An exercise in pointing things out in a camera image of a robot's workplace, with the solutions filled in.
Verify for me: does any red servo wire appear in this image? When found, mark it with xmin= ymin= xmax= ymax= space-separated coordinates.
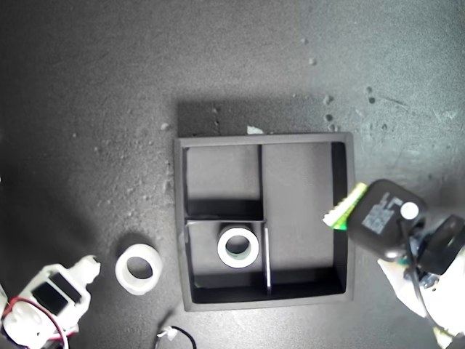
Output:
xmin=1 ymin=297 xmax=70 ymax=349

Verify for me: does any gripper black camera mount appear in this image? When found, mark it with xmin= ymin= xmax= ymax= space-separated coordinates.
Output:
xmin=410 ymin=214 xmax=465 ymax=277

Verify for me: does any black tray with wells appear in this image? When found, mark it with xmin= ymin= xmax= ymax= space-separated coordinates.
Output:
xmin=173 ymin=131 xmax=355 ymax=313

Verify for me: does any white tape roll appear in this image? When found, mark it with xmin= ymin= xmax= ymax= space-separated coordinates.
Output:
xmin=114 ymin=242 xmax=163 ymax=296
xmin=217 ymin=224 xmax=260 ymax=269

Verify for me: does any green printed snack bar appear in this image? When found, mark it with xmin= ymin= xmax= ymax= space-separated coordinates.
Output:
xmin=322 ymin=182 xmax=368 ymax=232

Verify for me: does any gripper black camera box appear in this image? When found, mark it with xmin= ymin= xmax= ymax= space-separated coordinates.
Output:
xmin=347 ymin=178 xmax=429 ymax=260

